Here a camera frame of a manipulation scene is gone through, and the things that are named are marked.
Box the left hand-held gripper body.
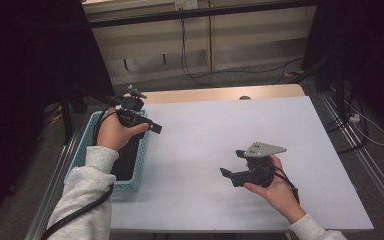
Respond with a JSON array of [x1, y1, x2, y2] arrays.
[[116, 85, 151, 128]]

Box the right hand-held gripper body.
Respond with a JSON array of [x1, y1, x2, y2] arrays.
[[231, 141, 288, 188]]

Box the light blue plastic basket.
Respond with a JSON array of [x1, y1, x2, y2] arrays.
[[63, 108, 150, 199]]

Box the black shorts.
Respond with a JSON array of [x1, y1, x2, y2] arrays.
[[110, 133, 141, 182]]

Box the person's left hand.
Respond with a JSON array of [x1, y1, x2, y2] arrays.
[[96, 108, 150, 153]]

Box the person's right hand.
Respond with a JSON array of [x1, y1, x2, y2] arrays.
[[244, 154, 306, 224]]

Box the black metal stand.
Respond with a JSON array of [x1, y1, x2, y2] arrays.
[[58, 83, 121, 146], [293, 53, 348, 121]]

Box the yellow floor marker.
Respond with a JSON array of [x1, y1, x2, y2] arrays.
[[49, 105, 64, 125]]

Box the yellow tape strip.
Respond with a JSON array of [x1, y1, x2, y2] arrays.
[[283, 69, 305, 78]]

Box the black horizontal bar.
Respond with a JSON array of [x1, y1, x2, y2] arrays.
[[88, 0, 318, 29]]

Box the black curtain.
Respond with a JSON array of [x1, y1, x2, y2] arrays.
[[301, 0, 384, 141], [0, 0, 116, 231]]

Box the right hand-held gripper black cable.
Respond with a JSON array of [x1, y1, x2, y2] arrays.
[[269, 166, 301, 205]]

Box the hand-held gripper black cable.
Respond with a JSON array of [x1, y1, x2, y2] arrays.
[[269, 166, 301, 205], [41, 95, 124, 240]]

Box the black floor cable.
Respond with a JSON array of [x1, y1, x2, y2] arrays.
[[193, 56, 304, 84]]

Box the black hanging cable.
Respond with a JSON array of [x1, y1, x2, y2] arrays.
[[179, 18, 221, 88]]

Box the aluminium floor rail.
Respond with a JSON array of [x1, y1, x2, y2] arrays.
[[318, 91, 384, 218], [24, 133, 81, 240]]

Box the left hand-held gripper black cable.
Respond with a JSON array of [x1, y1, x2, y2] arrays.
[[41, 95, 124, 240]]

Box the black cable bundle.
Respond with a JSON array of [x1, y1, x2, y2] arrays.
[[324, 96, 369, 154]]

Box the white wall outlet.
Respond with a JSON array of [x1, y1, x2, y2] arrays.
[[174, 0, 199, 11]]

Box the white cable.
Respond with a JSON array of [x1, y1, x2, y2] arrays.
[[344, 99, 384, 147]]

